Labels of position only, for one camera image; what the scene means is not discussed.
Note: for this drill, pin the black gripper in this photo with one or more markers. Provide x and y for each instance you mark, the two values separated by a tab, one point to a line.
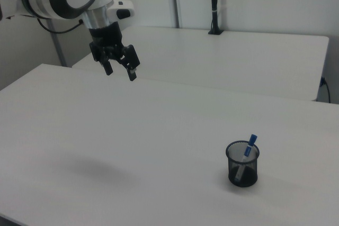
106	38

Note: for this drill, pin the blue and white marker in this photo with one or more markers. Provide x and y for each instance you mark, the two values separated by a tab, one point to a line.
253	139

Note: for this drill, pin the white side table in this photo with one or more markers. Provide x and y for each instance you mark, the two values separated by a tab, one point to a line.
212	59

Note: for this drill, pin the black mesh pen cup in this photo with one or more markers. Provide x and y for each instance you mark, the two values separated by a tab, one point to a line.
249	179

